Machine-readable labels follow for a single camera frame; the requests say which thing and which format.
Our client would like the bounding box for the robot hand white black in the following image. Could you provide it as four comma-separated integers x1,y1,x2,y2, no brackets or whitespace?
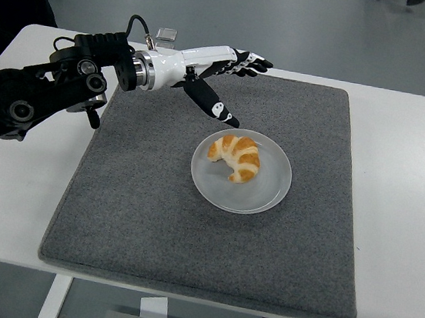
147,37,277,133

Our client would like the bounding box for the croissant bread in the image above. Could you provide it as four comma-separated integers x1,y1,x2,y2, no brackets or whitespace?
205,131,265,186

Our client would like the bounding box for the grey round plate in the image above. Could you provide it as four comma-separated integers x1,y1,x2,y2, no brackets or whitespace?
185,122,298,219

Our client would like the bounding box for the small clear square floor box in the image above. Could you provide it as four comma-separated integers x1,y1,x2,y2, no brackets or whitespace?
155,26,179,44

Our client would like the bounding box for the grey felt mat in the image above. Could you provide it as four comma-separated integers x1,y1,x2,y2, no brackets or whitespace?
33,47,385,318

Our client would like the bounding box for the white table leg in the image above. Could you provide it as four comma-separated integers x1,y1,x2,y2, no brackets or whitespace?
35,273,74,318

